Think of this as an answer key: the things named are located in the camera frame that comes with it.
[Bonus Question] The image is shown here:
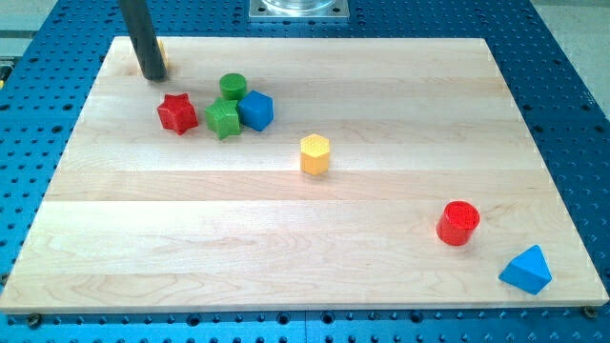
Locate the right board clamp screw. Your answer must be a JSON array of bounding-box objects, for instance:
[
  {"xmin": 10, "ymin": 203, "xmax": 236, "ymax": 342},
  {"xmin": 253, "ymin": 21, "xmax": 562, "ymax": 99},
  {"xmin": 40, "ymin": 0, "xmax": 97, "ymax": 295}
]
[{"xmin": 581, "ymin": 306, "xmax": 598, "ymax": 319}]

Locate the yellow hexagon block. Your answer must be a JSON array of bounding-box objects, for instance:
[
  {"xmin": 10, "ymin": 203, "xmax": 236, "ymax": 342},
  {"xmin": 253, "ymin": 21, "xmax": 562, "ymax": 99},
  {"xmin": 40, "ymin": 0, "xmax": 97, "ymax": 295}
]
[{"xmin": 300, "ymin": 134, "xmax": 330, "ymax": 175}]

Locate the yellow block behind rod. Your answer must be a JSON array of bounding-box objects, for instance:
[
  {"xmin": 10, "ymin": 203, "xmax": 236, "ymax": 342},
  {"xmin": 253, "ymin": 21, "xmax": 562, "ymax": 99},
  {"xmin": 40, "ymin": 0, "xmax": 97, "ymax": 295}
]
[{"xmin": 157, "ymin": 37, "xmax": 169, "ymax": 68}]

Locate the green cylinder block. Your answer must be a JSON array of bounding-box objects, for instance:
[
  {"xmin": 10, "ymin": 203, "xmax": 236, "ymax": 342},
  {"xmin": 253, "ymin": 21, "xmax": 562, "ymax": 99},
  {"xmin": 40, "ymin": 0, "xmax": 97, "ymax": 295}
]
[{"xmin": 219, "ymin": 73, "xmax": 248, "ymax": 101}]

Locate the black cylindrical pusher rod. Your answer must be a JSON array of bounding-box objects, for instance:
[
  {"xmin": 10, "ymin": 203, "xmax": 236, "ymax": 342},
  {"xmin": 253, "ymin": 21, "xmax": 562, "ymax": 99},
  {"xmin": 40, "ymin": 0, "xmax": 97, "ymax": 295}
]
[{"xmin": 118, "ymin": 0, "xmax": 167, "ymax": 81}]

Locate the blue cube block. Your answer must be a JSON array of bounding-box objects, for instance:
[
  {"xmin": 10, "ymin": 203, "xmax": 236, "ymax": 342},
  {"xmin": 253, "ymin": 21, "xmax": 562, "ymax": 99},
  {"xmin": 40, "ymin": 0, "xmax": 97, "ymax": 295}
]
[{"xmin": 237, "ymin": 91, "xmax": 275, "ymax": 131}]

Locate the green star block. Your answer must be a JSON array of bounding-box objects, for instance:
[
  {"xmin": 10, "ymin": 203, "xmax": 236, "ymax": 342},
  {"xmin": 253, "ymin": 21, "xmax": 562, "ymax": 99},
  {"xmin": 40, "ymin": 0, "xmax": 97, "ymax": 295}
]
[{"xmin": 205, "ymin": 98, "xmax": 241, "ymax": 140}]

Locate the board clamp screw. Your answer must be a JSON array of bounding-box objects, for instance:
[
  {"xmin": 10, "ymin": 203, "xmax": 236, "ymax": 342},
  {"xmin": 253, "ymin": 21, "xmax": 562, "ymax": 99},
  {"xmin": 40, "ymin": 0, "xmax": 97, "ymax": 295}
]
[
  {"xmin": 25, "ymin": 313, "xmax": 43, "ymax": 329},
  {"xmin": 581, "ymin": 306, "xmax": 598, "ymax": 319}
]

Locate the wooden board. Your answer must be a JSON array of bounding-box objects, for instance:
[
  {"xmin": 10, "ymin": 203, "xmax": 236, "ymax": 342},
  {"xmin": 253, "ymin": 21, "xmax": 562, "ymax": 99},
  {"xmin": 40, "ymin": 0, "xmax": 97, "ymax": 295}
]
[{"xmin": 1, "ymin": 37, "xmax": 608, "ymax": 313}]

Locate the red star block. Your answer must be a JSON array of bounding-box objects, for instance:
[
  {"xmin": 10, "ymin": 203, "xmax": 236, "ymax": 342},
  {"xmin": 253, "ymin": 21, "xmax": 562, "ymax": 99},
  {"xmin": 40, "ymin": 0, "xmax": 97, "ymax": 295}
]
[{"xmin": 157, "ymin": 93, "xmax": 198, "ymax": 135}]

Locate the left board clamp screw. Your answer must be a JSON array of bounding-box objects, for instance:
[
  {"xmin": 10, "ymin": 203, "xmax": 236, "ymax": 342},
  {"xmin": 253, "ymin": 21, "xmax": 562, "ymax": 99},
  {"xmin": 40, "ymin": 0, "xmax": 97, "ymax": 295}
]
[{"xmin": 25, "ymin": 313, "xmax": 43, "ymax": 329}]

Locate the blue triangle block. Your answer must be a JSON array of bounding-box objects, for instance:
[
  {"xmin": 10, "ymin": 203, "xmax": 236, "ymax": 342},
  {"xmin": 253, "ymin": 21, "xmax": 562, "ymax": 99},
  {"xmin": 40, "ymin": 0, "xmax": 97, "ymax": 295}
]
[{"xmin": 498, "ymin": 245, "xmax": 553, "ymax": 295}]

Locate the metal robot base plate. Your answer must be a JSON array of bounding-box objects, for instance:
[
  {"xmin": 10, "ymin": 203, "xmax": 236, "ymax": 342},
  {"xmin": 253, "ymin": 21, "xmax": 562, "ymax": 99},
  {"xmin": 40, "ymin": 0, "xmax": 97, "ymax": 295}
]
[{"xmin": 248, "ymin": 0, "xmax": 350, "ymax": 21}]

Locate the red cylinder block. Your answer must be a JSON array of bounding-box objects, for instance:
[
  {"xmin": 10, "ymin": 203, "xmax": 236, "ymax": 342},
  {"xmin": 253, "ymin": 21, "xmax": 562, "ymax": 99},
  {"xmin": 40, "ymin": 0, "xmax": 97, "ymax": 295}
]
[{"xmin": 436, "ymin": 200, "xmax": 480, "ymax": 246}]

